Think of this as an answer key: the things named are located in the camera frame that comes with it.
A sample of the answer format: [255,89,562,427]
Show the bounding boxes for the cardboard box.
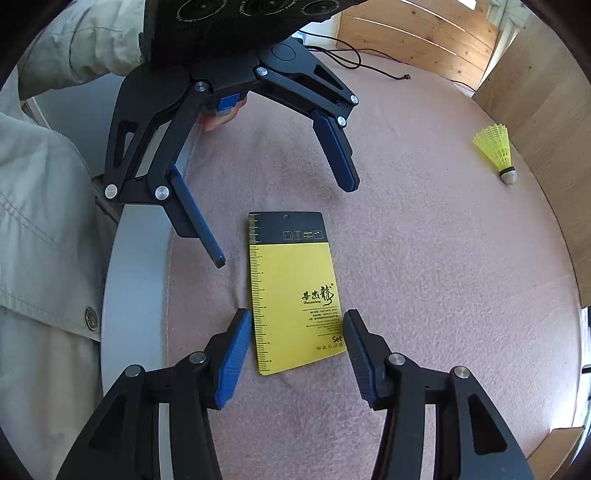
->
[528,427,584,480]

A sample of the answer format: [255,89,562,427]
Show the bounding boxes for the yellow black card pack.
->
[249,211,346,376]

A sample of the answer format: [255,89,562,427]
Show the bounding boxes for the yellow shuttlecock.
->
[473,124,517,186]

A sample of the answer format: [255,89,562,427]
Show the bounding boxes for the person's left hand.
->
[197,98,247,132]

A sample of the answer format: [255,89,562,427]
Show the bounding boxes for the beige jacket sleeve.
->
[1,1,144,479]

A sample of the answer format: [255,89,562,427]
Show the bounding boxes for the pine slat headboard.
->
[339,0,498,89]

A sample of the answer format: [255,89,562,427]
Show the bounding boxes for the large oak wood board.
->
[475,15,591,307]

